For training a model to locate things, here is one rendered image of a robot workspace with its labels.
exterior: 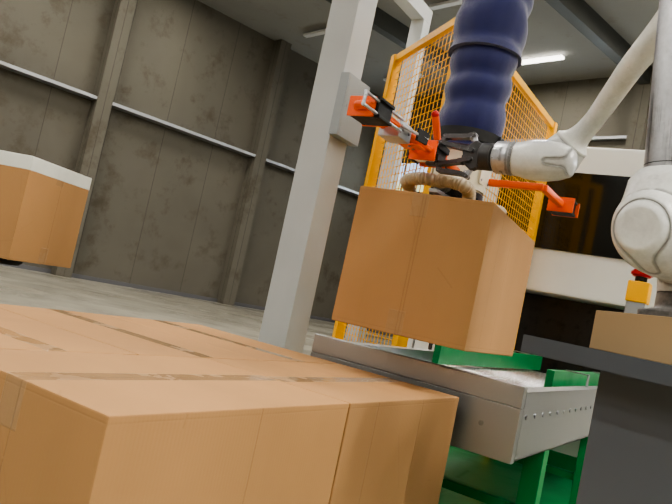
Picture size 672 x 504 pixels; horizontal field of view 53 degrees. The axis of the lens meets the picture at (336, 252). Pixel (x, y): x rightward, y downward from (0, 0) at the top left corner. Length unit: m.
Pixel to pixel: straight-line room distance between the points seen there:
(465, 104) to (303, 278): 1.32
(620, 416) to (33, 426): 1.13
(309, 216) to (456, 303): 1.45
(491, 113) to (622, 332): 0.88
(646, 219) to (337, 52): 2.21
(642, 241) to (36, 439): 1.07
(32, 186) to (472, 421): 1.83
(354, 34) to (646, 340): 2.23
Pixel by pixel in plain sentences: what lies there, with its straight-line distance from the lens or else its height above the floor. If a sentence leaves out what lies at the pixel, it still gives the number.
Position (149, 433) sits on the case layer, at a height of 0.52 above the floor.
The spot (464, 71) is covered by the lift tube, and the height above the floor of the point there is 1.51.
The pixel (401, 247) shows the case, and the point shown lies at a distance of 1.87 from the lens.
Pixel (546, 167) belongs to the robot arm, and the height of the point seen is 1.17.
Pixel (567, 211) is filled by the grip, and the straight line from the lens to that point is 2.34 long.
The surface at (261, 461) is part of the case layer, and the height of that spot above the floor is 0.45.
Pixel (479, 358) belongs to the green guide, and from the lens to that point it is 3.24.
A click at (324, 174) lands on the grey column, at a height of 1.29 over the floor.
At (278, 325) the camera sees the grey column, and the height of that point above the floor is 0.55.
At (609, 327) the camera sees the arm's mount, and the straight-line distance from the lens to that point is 1.57.
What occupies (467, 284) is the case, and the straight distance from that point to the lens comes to 1.80.
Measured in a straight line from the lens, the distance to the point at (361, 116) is 1.65.
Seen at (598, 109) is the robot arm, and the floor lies 1.36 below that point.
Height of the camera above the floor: 0.75
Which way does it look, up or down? 4 degrees up
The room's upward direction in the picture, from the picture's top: 12 degrees clockwise
